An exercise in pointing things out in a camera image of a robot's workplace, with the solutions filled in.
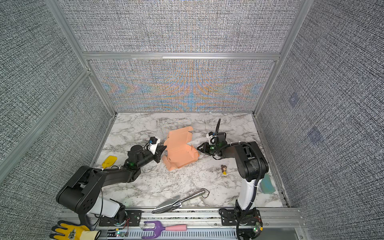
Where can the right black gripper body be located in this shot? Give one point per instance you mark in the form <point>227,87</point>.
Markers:
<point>210,149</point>

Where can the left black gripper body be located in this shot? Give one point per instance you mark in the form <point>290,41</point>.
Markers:
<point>148,157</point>

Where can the pink paper box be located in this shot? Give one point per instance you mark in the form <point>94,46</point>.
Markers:
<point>179,152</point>

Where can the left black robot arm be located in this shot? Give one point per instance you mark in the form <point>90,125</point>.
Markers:
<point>81,193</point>

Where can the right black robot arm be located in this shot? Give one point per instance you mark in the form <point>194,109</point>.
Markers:
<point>252,167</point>

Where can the small brown yellow figurine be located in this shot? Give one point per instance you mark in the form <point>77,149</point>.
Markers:
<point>224,170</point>

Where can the metal garden trowel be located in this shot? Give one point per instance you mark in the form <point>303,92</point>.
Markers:
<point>176,202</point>

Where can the teal sponge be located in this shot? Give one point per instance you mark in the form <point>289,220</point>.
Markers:
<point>267,186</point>

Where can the purple pink hand rake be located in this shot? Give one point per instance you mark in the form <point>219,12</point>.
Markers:
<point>159,228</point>

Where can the yellow black work glove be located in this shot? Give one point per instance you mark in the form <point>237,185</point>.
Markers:
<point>65,230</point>

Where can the yellow handled tool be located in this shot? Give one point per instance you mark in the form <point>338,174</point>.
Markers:
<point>109,162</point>

